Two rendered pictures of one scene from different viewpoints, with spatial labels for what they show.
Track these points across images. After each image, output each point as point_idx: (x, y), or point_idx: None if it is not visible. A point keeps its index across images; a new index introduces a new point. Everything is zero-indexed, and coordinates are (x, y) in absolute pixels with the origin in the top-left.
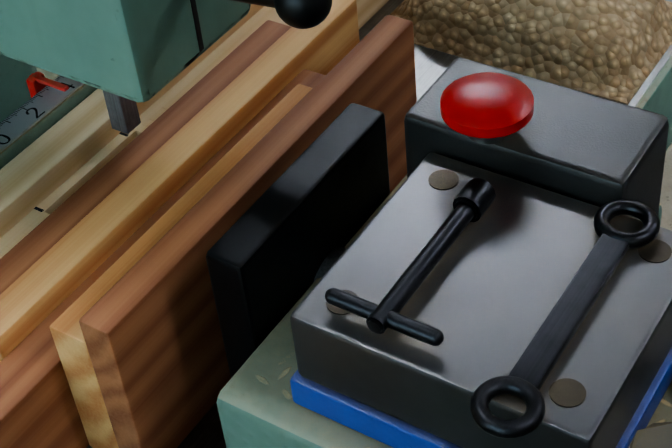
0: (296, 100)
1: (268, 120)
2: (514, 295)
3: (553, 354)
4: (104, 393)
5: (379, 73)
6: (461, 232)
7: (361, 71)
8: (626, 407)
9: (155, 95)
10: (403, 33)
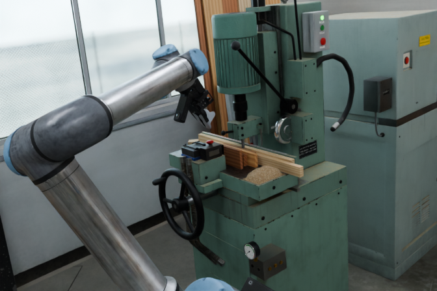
0: None
1: None
2: (194, 146)
3: (187, 145)
4: None
5: (235, 151)
6: (201, 144)
7: (233, 149)
8: (185, 151)
9: (250, 150)
10: (238, 151)
